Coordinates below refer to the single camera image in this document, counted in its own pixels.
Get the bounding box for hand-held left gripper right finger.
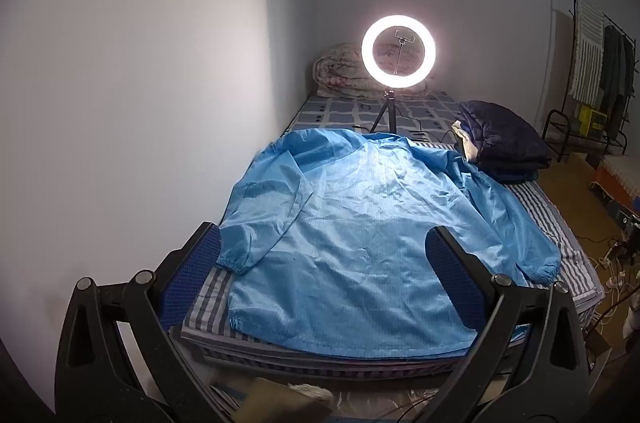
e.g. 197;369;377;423
415;225;598;423

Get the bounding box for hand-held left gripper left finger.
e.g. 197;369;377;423
54;221;236;423

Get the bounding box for blue jacket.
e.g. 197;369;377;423
216;128;562;360

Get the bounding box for dark hanging clothes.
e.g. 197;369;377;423
597;26;637;124

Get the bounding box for black clothes rack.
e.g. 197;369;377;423
565;0;640;154

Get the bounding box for bed with striped sheet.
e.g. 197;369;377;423
170;90;603;381

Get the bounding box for white folded cloth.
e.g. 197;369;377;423
451;120;481;163

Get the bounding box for folded dark navy jacket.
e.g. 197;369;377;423
457;100;552;183

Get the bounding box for black tripod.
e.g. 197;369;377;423
369;89;401;135

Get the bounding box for black metal shoe rack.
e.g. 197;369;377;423
542;109;628;164

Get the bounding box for blue checked bed mat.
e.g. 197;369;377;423
282;90;463;149

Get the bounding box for yellow box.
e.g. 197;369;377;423
577;103;608;136

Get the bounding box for rolled floral quilt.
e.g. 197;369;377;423
312;42;431;99

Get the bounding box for white striped hanging towel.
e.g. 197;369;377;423
570;0;606;104

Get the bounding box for black cable on bed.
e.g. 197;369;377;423
350;123;458;146

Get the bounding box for tangle of floor cables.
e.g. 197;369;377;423
575;228;640;329

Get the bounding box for ring light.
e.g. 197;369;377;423
361;14;437;91

